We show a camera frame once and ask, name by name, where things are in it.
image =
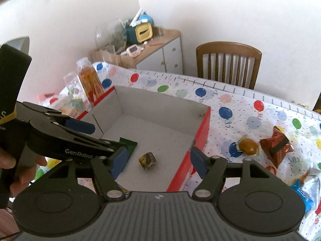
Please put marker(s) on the blue snack packet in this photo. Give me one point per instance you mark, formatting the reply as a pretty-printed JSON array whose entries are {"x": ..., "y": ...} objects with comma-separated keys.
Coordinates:
[{"x": 302, "y": 195}]

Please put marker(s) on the wooden chair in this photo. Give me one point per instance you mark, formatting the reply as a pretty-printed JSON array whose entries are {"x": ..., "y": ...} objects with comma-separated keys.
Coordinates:
[{"x": 228, "y": 62}]

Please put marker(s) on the brown chocolate egg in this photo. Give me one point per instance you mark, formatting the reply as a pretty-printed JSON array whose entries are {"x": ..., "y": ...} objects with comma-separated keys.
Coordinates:
[{"x": 247, "y": 146}]

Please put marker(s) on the small glass cup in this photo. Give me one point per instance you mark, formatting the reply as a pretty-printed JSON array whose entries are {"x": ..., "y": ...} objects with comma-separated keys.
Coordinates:
[{"x": 160, "y": 31}]

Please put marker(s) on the orange juice bottle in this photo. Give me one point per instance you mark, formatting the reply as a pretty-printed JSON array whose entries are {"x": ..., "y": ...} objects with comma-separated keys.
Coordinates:
[{"x": 90, "y": 80}]

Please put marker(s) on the round glass bowl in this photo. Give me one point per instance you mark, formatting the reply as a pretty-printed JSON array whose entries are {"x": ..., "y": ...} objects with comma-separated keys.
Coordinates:
[{"x": 110, "y": 34}]

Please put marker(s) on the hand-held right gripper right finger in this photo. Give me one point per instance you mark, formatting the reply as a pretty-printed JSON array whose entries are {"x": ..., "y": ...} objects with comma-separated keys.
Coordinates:
[{"x": 198, "y": 162}]

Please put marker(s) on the balloon printed tablecloth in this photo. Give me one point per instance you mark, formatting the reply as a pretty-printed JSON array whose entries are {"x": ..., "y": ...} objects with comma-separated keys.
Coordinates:
[{"x": 225, "y": 110}]

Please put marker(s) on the teal and yellow container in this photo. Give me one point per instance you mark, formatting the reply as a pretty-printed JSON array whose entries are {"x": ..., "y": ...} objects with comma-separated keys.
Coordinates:
[{"x": 141, "y": 31}]

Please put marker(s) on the red cardboard box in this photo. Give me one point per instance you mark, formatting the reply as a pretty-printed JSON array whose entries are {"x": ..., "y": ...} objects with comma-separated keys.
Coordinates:
[{"x": 155, "y": 135}]

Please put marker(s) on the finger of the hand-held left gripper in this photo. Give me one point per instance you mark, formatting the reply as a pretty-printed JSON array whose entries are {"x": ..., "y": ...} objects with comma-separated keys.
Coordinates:
[
  {"x": 75, "y": 145},
  {"x": 80, "y": 127}
]

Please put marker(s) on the person's left hand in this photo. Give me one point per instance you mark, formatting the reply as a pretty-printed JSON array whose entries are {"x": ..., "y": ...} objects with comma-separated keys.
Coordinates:
[{"x": 25, "y": 179}]

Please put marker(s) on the brown wrapped candy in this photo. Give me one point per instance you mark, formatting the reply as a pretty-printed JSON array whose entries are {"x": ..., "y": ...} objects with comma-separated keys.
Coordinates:
[{"x": 148, "y": 161}]

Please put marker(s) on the green snack packet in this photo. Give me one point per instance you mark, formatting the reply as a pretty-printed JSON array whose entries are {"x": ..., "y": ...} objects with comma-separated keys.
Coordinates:
[{"x": 130, "y": 146}]

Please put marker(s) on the orange-brown foil snack packet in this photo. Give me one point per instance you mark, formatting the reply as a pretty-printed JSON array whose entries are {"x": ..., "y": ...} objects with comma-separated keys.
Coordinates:
[{"x": 275, "y": 145}]

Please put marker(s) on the clear plastic container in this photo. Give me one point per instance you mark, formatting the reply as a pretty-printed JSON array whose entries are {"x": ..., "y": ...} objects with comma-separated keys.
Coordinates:
[{"x": 75, "y": 93}]

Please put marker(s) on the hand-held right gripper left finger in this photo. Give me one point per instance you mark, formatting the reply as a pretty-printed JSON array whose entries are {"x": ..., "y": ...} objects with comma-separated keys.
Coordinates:
[{"x": 119, "y": 162}]

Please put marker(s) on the white wooden cabinet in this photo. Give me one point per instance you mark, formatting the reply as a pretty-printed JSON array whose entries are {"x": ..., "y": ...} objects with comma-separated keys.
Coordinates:
[{"x": 165, "y": 52}]

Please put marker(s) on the pink handheld device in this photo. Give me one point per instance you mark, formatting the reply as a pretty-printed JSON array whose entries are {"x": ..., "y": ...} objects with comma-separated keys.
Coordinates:
[{"x": 132, "y": 50}]

